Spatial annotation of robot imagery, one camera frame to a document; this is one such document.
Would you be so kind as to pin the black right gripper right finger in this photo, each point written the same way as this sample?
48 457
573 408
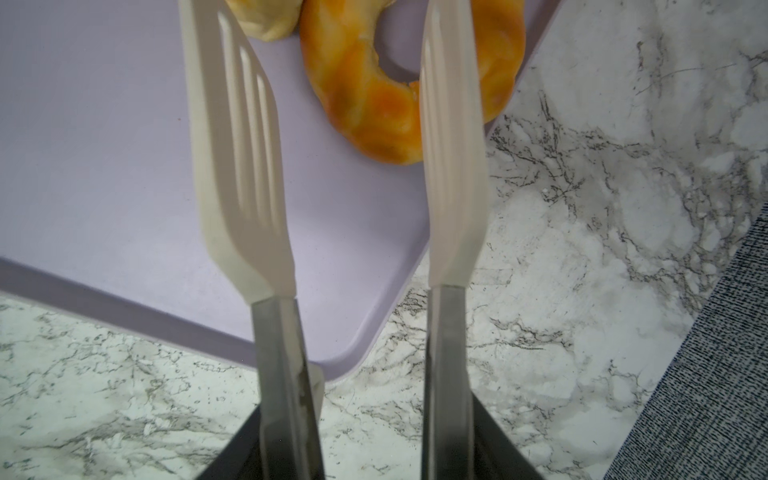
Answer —
495 457

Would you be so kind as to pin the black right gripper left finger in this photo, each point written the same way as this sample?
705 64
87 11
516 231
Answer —
241 458

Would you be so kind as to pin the white and metal tongs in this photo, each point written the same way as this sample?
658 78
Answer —
238 177

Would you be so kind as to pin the ring shaped bread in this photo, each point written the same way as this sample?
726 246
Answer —
378 115

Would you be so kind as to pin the striped long bread roll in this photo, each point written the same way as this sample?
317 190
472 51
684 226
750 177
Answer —
266 20

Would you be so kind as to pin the lilac plastic tray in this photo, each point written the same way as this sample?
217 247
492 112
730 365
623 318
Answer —
98 212

